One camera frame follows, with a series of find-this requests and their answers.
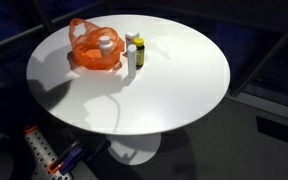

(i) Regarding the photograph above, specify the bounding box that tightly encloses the white-capped bottle in bag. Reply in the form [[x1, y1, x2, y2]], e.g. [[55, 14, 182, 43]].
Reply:
[[99, 36, 113, 56]]

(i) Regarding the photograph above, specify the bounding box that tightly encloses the purple and orange clamp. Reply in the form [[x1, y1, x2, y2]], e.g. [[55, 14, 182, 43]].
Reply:
[[48, 140, 83, 175]]

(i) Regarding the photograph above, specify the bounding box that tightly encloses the white box with red label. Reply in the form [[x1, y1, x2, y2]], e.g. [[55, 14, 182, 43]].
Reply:
[[125, 32, 140, 47]]

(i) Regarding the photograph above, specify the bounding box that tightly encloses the dark bottle with yellow cap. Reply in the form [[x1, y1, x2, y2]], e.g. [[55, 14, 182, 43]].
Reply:
[[133, 38, 145, 68]]

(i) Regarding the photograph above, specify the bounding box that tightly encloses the tall white tube container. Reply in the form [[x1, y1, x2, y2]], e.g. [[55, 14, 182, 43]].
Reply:
[[127, 44, 137, 79]]

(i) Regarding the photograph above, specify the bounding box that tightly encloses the white round pedestal table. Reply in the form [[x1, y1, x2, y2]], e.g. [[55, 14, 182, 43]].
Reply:
[[26, 15, 230, 165]]

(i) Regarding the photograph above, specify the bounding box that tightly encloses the orange plastic bag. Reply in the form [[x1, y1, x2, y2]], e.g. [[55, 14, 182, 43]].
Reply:
[[69, 18, 125, 70]]

